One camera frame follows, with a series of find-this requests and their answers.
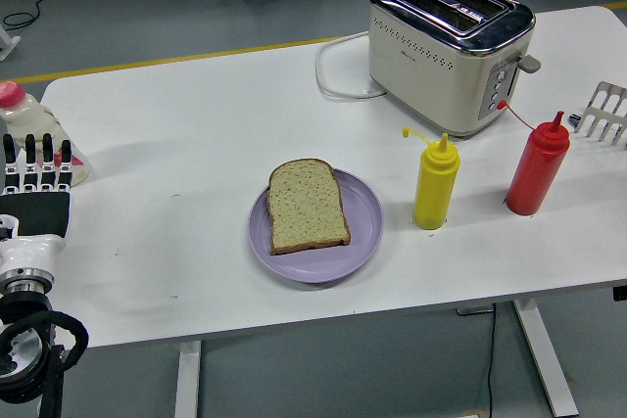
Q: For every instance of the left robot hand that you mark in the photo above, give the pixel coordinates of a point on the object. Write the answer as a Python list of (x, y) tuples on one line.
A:
[(34, 212)]

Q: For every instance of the red squeeze bottle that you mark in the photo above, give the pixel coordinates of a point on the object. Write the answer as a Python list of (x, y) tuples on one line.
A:
[(536, 168)]

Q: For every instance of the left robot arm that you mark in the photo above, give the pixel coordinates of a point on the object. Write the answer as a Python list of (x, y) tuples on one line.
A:
[(29, 300)]

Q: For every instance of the bread slice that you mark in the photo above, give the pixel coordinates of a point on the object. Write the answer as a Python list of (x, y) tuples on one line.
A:
[(306, 207)]

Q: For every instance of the milk bottle with pink cap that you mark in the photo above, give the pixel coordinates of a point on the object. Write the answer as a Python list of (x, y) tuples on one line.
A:
[(29, 119)]

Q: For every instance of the white stand base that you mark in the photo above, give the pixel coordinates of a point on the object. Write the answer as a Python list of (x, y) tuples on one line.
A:
[(7, 46)]

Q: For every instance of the white table leg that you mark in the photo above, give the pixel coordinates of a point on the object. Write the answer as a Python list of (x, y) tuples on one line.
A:
[(546, 359), (187, 379)]

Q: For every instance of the purple plate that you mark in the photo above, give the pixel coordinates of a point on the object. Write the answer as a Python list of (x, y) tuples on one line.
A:
[(318, 264)]

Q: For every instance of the yellow squeeze bottle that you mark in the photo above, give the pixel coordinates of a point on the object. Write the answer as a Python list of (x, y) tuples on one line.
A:
[(433, 183)]

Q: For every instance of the cream and chrome toaster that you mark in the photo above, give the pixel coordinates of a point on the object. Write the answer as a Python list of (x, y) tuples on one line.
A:
[(416, 70)]

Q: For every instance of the black table control box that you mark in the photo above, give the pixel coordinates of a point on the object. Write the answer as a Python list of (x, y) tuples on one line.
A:
[(620, 292)]

